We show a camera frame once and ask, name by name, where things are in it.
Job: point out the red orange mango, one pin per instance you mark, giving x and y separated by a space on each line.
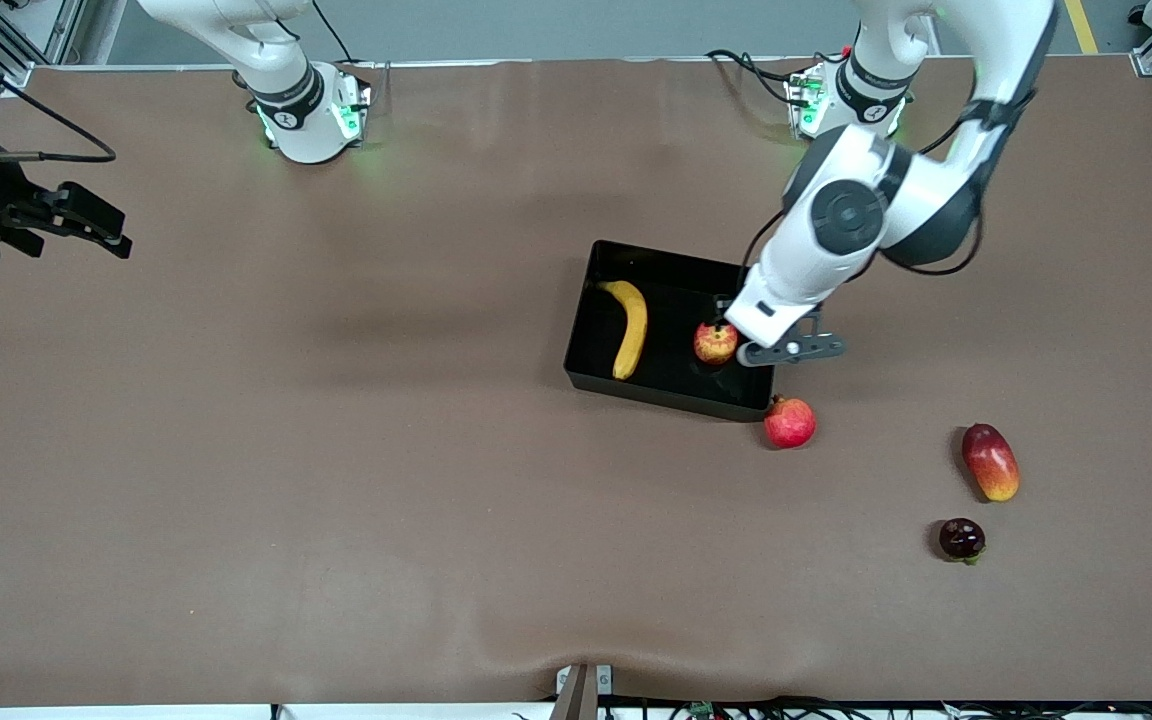
991 462

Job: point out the red pomegranate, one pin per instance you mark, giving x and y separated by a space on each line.
789 423

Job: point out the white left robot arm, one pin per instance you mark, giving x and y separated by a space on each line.
936 200

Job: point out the yellow banana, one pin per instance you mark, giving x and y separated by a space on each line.
631 330

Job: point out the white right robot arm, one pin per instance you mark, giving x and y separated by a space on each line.
266 80

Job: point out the black rectangular plastic box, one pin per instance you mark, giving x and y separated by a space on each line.
666 300

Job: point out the grey table edge bracket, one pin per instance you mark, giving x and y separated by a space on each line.
581 690

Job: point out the red yellow apple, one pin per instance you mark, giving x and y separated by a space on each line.
714 345

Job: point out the dark purple mangosteen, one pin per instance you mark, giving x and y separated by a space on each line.
961 538

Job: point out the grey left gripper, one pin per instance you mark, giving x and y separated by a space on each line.
719 303

